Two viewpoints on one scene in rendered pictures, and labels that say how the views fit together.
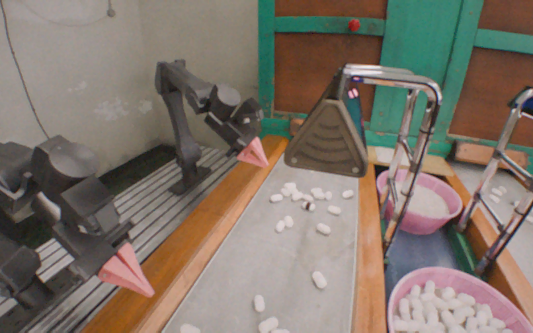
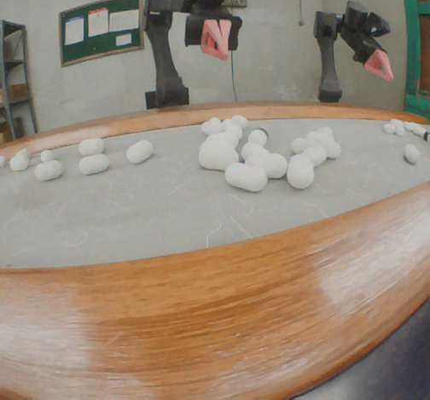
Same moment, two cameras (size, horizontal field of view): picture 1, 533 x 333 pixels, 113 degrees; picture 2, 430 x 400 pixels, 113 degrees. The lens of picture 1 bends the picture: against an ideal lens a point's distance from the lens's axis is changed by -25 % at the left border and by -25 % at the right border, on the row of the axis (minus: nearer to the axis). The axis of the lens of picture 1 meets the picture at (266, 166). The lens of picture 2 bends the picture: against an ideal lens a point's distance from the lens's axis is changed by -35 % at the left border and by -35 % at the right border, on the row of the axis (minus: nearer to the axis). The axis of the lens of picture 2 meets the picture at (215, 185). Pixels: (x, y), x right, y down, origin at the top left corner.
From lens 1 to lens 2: 36 cm
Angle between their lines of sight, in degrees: 50
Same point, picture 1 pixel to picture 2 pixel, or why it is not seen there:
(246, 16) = not seen: hidden behind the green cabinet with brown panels
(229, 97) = (358, 8)
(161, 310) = (231, 112)
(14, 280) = (165, 89)
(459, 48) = not seen: outside the picture
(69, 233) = (198, 7)
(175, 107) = (326, 48)
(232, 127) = (361, 33)
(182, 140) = (326, 74)
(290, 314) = (355, 154)
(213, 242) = (313, 112)
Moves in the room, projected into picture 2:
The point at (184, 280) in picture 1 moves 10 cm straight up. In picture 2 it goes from (267, 111) to (267, 59)
